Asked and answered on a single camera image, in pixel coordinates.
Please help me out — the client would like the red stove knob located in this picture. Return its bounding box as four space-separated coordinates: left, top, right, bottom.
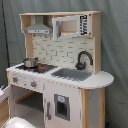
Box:
12 77 18 83
30 81 37 87

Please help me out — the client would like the white microwave cabinet door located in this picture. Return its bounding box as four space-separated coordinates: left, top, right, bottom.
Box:
52 14 91 40

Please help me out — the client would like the white oven door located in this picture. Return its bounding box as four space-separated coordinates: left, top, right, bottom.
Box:
0 86 13 103

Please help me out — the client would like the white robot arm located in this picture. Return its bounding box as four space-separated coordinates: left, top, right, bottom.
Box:
1 117 36 128

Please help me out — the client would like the wooden toy kitchen unit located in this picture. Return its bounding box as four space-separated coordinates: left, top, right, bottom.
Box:
7 11 114 128

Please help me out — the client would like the black toy faucet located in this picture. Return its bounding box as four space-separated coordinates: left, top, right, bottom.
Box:
75 51 93 70

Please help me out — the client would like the grey toy sink basin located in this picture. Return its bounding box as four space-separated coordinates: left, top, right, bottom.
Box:
52 68 92 81

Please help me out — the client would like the black toy stovetop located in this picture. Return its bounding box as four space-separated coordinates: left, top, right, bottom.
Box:
18 63 55 73

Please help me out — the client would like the small steel pot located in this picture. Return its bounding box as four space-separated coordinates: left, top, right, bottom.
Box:
23 57 38 68

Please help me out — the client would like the white dishwasher door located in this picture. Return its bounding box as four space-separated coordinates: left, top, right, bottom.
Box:
44 82 82 128

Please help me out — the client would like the grey range hood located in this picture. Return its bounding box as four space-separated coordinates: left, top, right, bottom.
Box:
24 16 52 34

